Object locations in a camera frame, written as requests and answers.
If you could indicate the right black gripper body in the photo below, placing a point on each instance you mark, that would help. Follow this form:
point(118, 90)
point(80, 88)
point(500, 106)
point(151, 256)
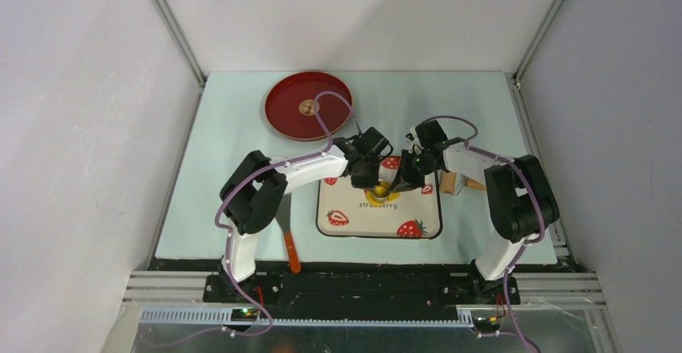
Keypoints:
point(414, 169)

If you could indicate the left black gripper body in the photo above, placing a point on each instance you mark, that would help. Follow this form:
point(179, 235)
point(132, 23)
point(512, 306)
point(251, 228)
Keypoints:
point(368, 177)

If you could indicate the yellow dough ball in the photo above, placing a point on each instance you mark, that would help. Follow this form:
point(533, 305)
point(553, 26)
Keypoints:
point(393, 196)

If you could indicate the white strawberry print tray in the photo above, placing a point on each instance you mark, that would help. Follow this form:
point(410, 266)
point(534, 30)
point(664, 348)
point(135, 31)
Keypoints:
point(343, 211)

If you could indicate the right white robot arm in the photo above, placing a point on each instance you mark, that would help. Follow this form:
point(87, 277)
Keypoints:
point(520, 200)

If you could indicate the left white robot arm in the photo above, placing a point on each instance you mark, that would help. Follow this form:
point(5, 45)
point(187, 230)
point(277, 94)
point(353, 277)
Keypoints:
point(254, 192)

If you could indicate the round red lacquer tray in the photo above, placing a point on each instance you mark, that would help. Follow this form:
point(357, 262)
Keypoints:
point(291, 104)

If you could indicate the orange handled metal scraper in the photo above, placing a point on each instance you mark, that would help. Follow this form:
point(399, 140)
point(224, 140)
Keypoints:
point(283, 219)

